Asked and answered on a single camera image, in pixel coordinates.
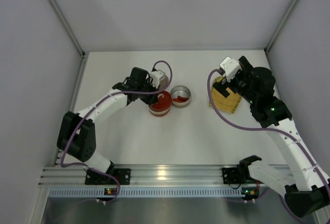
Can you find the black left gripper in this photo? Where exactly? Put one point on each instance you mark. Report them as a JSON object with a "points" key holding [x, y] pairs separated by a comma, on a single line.
{"points": [[150, 98]]}

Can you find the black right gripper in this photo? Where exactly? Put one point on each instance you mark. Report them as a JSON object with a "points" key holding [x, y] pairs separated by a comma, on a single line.
{"points": [[223, 89]]}

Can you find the red lunch box lid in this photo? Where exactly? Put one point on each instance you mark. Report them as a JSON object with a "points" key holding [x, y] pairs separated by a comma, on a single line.
{"points": [[164, 102]]}

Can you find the red steel lunch box bowl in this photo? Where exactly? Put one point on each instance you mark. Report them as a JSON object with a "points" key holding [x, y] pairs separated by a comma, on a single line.
{"points": [[159, 113]]}

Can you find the beige steel lunch box bowl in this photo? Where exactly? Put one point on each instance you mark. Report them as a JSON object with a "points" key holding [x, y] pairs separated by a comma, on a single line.
{"points": [[180, 90]]}

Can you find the beige lunch box lid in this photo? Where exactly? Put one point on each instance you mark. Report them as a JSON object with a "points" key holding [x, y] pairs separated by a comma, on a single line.
{"points": [[163, 80]]}

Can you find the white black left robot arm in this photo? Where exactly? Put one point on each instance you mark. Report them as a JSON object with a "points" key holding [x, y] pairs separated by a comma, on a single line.
{"points": [[77, 135]]}

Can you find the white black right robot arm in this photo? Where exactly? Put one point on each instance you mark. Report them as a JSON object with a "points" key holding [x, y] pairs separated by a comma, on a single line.
{"points": [[307, 189]]}

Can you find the bamboo woven serving tray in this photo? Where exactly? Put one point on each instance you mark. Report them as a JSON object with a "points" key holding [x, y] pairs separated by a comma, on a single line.
{"points": [[225, 104]]}

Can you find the aluminium front frame rail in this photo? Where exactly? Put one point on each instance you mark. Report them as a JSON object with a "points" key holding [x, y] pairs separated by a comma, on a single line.
{"points": [[142, 175]]}

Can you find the aluminium frame rail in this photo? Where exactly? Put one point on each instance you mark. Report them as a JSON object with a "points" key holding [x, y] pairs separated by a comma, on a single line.
{"points": [[68, 29], [142, 175]]}

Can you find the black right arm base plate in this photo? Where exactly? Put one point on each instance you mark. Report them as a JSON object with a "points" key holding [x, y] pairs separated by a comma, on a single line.
{"points": [[237, 175]]}

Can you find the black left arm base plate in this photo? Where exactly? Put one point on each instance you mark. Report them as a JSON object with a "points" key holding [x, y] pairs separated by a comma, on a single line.
{"points": [[122, 175]]}

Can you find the slotted grey cable duct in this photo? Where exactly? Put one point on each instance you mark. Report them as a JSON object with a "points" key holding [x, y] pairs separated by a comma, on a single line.
{"points": [[150, 192]]}

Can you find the aluminium left side frame rail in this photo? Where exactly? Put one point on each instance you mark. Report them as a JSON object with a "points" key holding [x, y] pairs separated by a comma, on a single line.
{"points": [[68, 29]]}

